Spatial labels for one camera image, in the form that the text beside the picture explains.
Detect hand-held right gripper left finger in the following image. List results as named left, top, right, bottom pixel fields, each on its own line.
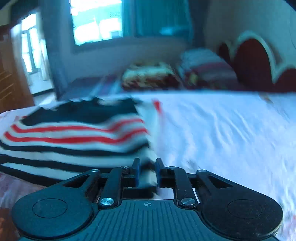
left=62, top=158, right=141, bottom=208

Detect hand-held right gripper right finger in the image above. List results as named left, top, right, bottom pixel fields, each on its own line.
left=155, top=158, right=234, bottom=207

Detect striped knit sweater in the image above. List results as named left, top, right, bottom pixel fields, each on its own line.
left=0, top=97, right=163, bottom=200

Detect bed with floral sheet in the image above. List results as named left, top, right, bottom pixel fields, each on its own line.
left=0, top=91, right=296, bottom=241

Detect folded printed blanket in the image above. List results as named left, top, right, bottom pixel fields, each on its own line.
left=121, top=62, right=184, bottom=91

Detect striped pillow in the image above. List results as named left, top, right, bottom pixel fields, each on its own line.
left=178, top=48, right=234, bottom=79

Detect grey curtain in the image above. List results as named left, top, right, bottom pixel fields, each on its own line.
left=40, top=0, right=77, bottom=100

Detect red and white headboard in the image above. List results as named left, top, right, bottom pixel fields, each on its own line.
left=217, top=31, right=296, bottom=93

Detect teal curtain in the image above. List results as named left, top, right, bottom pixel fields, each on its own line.
left=122, top=0, right=193, bottom=38

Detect brown wooden door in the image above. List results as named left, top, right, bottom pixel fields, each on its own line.
left=0, top=23, right=35, bottom=114

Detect sliding glass window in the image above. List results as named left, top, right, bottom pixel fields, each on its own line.
left=69, top=0, right=193, bottom=47

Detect balcony window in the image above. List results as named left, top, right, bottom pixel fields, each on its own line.
left=10, top=14, right=50, bottom=75

